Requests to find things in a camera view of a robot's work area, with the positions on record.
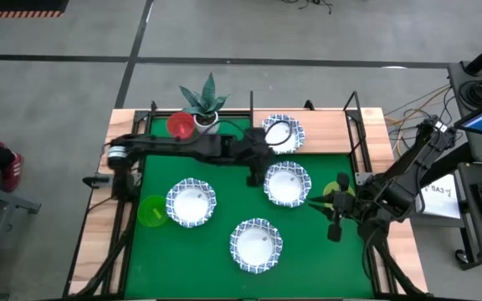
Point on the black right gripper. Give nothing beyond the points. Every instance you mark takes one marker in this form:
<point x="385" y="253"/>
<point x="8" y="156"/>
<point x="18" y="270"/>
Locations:
<point x="343" y="209"/>

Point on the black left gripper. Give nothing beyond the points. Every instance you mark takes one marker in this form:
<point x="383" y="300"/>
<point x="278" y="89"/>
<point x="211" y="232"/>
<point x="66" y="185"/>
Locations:
<point x="257" y="152"/>

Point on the yellow plastic bowl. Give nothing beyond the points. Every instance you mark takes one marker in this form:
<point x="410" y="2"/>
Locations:
<point x="331" y="189"/>

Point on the blue patterned paper bowl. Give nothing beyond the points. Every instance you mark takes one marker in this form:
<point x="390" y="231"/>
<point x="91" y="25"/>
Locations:
<point x="287" y="186"/>
<point x="191" y="205"/>
<point x="255" y="246"/>
<point x="280" y="134"/>

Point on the red plastic bowl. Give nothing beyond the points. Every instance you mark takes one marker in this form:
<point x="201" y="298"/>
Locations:
<point x="178" y="123"/>

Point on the green plastic bowl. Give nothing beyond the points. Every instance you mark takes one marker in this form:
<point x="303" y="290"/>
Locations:
<point x="151" y="213"/>

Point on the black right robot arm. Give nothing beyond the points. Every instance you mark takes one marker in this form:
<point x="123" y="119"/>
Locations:
<point x="408" y="167"/>

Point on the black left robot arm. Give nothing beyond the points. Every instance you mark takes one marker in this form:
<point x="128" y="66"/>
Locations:
<point x="207" y="146"/>

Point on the wooden shelf board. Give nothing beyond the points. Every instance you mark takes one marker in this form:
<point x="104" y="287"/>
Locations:
<point x="329" y="134"/>

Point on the potted plant in white pot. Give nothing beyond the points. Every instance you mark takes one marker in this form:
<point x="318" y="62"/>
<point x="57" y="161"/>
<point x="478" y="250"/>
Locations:
<point x="205" y="104"/>

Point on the white paper sheet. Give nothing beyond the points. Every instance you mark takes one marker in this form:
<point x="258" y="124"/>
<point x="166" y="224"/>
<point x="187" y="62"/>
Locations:
<point x="442" y="200"/>

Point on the green table mat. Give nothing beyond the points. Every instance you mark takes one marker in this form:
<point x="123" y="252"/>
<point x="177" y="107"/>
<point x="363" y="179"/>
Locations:
<point x="182" y="259"/>

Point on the black stand beam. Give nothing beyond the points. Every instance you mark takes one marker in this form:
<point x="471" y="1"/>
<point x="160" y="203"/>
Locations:
<point x="454" y="161"/>

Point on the black caster wheel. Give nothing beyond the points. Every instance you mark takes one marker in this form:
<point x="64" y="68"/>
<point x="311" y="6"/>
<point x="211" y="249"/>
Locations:
<point x="460" y="256"/>

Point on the small black clamp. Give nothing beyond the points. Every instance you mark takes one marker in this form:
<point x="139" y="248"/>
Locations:
<point x="96" y="181"/>

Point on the person's red shoe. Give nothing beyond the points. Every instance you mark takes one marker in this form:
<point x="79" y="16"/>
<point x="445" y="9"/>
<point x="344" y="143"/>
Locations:
<point x="13" y="171"/>

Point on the grey metal side table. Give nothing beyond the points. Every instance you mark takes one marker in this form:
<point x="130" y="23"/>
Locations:
<point x="15" y="200"/>

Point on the black mat with hazard stripe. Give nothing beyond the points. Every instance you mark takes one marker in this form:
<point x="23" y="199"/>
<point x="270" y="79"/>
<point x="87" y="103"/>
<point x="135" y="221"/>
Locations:
<point x="15" y="5"/>

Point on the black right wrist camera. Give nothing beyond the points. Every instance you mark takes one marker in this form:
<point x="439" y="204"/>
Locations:
<point x="343" y="202"/>

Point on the grey metal bracket plate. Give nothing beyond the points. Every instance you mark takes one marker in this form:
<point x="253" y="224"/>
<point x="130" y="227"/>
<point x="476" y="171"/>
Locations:
<point x="362" y="179"/>

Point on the black metal table frame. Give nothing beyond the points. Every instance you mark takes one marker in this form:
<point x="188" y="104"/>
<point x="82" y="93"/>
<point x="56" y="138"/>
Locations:
<point x="124" y="251"/>

